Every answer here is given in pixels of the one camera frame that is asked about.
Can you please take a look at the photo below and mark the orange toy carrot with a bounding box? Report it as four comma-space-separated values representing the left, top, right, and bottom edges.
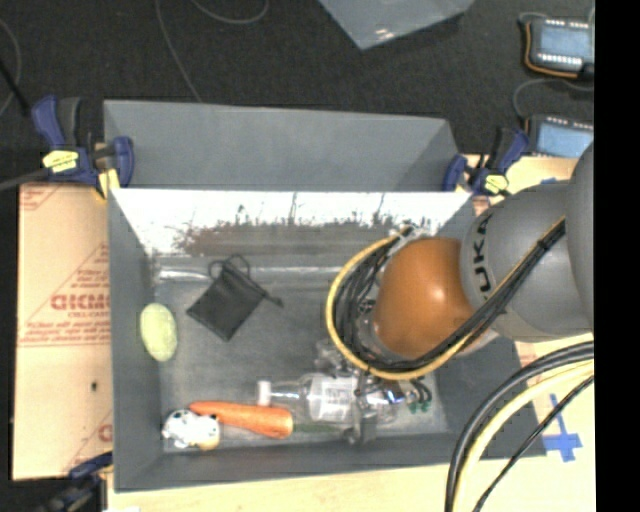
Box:
188, 400, 347, 441

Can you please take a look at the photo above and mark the brown cardboard board red print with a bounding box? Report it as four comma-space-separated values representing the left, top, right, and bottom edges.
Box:
10, 180, 116, 481

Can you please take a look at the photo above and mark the black drawstring pouch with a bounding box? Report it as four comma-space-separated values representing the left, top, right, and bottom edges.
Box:
185, 254, 285, 343

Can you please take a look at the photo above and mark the clear plastic bottle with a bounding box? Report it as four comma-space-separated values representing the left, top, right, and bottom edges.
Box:
255, 372, 404, 427

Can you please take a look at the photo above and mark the white spotted toy cow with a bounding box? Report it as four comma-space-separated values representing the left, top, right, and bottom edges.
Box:
160, 408, 222, 452

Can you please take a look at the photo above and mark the pale green oval soap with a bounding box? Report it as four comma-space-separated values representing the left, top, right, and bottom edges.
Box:
139, 301, 179, 363

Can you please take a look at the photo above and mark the grey metal bin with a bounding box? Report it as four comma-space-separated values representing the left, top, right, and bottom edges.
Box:
102, 98, 546, 491

